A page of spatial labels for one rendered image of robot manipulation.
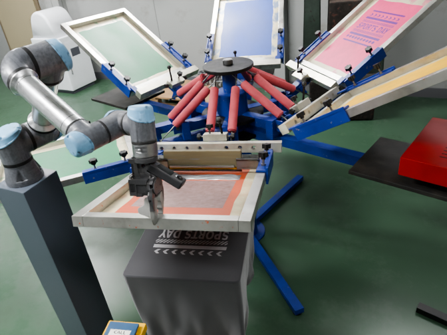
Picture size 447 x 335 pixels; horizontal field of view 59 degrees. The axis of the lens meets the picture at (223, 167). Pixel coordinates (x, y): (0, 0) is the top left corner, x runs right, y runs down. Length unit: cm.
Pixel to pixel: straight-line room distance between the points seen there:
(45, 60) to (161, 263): 83
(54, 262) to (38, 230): 19
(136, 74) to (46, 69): 157
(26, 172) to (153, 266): 65
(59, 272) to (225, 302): 83
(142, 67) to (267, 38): 101
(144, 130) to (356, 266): 203
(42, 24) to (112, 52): 385
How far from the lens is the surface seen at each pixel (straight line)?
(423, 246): 310
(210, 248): 157
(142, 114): 114
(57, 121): 124
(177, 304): 160
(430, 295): 279
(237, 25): 342
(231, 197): 146
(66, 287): 206
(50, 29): 678
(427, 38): 531
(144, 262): 159
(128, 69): 299
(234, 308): 155
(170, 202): 145
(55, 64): 147
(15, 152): 175
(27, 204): 178
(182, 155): 178
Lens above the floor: 201
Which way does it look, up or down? 31 degrees down
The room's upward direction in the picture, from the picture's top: 7 degrees counter-clockwise
